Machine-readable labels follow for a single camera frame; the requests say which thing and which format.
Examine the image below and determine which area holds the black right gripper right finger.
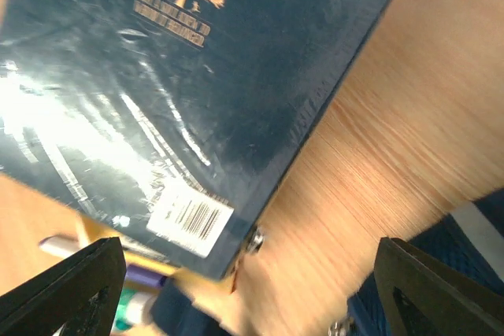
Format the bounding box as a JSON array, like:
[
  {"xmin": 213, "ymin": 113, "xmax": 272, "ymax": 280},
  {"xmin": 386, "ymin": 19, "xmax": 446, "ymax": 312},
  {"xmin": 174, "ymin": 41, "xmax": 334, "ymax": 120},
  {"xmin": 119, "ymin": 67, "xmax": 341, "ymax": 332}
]
[{"xmin": 374, "ymin": 238, "xmax": 503, "ymax": 335}]

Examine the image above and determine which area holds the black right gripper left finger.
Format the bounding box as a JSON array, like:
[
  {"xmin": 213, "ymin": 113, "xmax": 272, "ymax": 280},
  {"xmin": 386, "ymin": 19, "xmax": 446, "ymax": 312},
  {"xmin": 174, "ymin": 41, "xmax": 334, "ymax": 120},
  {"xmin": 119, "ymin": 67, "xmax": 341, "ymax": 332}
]
[{"xmin": 1, "ymin": 237, "xmax": 126, "ymax": 336}]

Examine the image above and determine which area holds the navy blue student backpack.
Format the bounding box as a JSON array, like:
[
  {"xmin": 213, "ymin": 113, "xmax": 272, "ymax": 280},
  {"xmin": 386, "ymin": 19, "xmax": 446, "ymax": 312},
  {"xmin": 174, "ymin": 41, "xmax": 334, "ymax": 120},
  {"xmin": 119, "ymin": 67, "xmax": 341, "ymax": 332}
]
[{"xmin": 150, "ymin": 189, "xmax": 503, "ymax": 335}]

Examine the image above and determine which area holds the dark blue hardcover book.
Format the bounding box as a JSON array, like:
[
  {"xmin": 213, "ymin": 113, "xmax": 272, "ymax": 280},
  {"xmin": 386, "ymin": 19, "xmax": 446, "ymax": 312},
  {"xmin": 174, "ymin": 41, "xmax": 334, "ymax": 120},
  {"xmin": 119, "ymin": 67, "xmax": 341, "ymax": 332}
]
[{"xmin": 1, "ymin": 0, "xmax": 390, "ymax": 280}]

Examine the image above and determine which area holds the purple cap white marker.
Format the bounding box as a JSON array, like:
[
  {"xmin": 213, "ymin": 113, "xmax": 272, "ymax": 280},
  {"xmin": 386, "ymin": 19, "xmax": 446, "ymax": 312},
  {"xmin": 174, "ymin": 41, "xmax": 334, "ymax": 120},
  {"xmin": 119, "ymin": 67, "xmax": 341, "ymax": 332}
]
[{"xmin": 39, "ymin": 235, "xmax": 167, "ymax": 289}]

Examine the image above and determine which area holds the green white glue stick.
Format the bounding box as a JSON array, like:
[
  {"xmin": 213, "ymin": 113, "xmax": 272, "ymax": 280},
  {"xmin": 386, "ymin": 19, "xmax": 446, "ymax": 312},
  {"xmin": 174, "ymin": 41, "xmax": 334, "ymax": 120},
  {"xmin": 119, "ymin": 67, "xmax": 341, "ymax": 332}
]
[{"xmin": 111, "ymin": 288, "xmax": 157, "ymax": 334}]

